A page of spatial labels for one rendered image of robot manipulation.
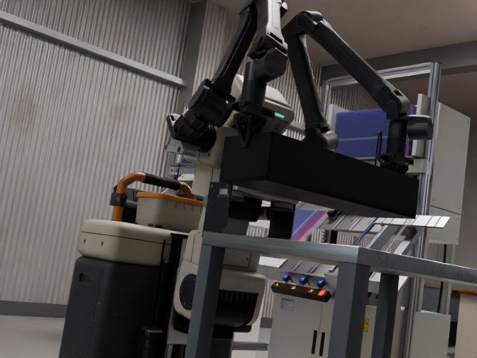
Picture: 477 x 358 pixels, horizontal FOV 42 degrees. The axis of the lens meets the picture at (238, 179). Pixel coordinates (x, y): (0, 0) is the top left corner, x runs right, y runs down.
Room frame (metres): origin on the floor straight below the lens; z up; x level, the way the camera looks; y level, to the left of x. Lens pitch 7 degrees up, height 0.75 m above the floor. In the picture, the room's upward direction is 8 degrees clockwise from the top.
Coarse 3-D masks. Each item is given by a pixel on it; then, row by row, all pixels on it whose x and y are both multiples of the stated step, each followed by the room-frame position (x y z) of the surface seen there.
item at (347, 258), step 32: (288, 256) 1.36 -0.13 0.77; (320, 256) 1.14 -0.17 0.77; (352, 256) 1.08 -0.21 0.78; (384, 256) 1.12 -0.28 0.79; (352, 288) 1.08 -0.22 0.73; (384, 288) 1.82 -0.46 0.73; (192, 320) 1.41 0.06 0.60; (352, 320) 1.08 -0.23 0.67; (384, 320) 1.81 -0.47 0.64; (192, 352) 1.40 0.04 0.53; (352, 352) 1.08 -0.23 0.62; (384, 352) 1.81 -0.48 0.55
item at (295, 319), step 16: (288, 304) 3.44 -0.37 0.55; (304, 304) 3.36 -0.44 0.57; (320, 304) 3.27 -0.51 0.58; (288, 320) 3.43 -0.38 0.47; (304, 320) 3.35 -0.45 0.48; (320, 320) 3.26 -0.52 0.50; (368, 320) 3.04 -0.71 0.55; (400, 320) 3.11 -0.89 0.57; (416, 320) 3.20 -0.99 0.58; (432, 320) 3.30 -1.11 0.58; (448, 320) 3.40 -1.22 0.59; (272, 336) 3.51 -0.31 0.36; (288, 336) 3.42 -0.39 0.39; (304, 336) 3.34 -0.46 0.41; (320, 336) 3.25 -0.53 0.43; (368, 336) 3.03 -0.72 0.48; (400, 336) 3.12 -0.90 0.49; (416, 336) 3.21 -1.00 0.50; (432, 336) 3.31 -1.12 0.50; (448, 336) 3.41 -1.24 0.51; (272, 352) 3.50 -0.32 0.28; (288, 352) 3.41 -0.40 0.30; (304, 352) 3.33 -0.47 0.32; (320, 352) 3.24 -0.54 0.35; (368, 352) 3.02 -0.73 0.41; (416, 352) 3.22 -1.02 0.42; (432, 352) 3.32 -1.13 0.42
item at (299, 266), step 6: (288, 264) 3.12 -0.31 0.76; (294, 264) 3.10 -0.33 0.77; (300, 264) 3.07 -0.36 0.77; (306, 264) 3.05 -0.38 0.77; (312, 264) 3.02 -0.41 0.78; (318, 264) 3.00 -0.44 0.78; (324, 264) 2.98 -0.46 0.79; (294, 270) 3.04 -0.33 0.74; (300, 270) 3.03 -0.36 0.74; (306, 270) 3.01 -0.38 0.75; (312, 270) 2.98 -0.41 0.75; (318, 270) 2.96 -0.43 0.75; (324, 270) 2.94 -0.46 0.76
